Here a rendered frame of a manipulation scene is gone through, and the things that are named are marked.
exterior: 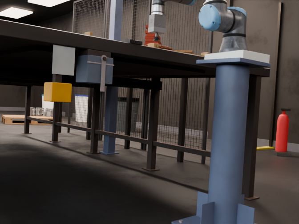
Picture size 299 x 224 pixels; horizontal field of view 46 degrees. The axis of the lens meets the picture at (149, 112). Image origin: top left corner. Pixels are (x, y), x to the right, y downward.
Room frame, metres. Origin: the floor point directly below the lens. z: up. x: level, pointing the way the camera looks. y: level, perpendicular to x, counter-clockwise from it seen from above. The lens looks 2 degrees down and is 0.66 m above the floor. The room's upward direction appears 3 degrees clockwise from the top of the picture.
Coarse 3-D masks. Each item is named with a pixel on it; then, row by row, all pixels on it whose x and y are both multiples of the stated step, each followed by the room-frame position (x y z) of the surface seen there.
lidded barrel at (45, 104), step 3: (42, 96) 9.56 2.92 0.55; (42, 99) 9.57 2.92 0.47; (42, 102) 9.58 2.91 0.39; (45, 102) 9.50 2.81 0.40; (48, 102) 9.49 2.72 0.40; (51, 102) 9.50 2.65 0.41; (42, 105) 9.58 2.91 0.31; (45, 105) 9.50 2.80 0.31; (48, 105) 9.49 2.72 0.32; (51, 105) 9.51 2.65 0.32; (45, 108) 9.51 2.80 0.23
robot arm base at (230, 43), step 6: (228, 36) 1.79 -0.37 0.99; (234, 36) 1.77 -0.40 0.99; (240, 36) 1.78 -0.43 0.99; (222, 42) 1.82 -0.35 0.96; (228, 42) 1.78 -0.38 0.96; (234, 42) 1.77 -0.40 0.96; (240, 42) 1.77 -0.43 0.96; (222, 48) 1.80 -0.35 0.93; (228, 48) 1.77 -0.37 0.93; (234, 48) 1.76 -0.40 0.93; (240, 48) 1.76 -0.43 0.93; (246, 48) 1.78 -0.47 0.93
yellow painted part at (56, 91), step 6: (54, 78) 1.48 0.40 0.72; (60, 78) 1.48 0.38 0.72; (48, 84) 1.45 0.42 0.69; (54, 84) 1.43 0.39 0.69; (60, 84) 1.45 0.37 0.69; (66, 84) 1.46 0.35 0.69; (48, 90) 1.44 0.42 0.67; (54, 90) 1.43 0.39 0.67; (60, 90) 1.45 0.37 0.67; (66, 90) 1.46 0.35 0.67; (48, 96) 1.44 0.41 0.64; (54, 96) 1.43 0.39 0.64; (60, 96) 1.45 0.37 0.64; (66, 96) 1.47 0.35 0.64; (66, 102) 1.47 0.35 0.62
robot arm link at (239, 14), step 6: (234, 12) 1.77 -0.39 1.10; (240, 12) 1.78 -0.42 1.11; (234, 18) 1.75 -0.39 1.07; (240, 18) 1.77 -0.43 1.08; (246, 18) 1.81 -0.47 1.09; (234, 24) 1.76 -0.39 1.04; (240, 24) 1.77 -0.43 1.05; (228, 30) 1.77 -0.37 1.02; (234, 30) 1.77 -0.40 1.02; (240, 30) 1.78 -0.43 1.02
